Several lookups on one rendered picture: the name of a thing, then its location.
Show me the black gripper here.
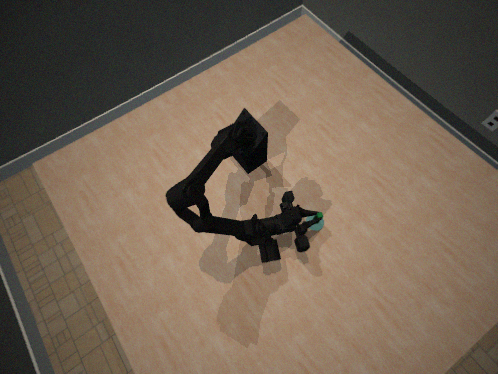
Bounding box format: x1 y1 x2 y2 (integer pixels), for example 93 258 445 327
272 191 322 252

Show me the cyan circle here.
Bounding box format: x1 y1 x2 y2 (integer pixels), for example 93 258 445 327
306 215 324 231

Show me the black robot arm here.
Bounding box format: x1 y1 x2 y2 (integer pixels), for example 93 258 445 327
165 120 302 263

